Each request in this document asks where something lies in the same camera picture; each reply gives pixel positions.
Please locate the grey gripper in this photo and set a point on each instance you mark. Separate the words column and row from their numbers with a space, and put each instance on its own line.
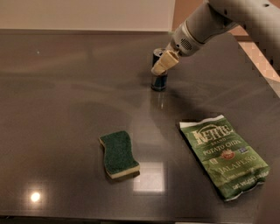
column 183, row 44

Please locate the blue silver redbull can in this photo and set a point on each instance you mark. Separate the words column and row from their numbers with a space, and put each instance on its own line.
column 158, row 82

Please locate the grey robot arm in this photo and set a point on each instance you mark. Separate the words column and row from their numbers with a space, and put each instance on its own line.
column 259, row 18

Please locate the green yellow sponge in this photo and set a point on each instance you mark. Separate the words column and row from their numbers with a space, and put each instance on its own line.
column 118, row 157

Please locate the green kettle chips bag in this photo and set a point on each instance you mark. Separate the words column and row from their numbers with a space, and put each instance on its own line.
column 230, row 162

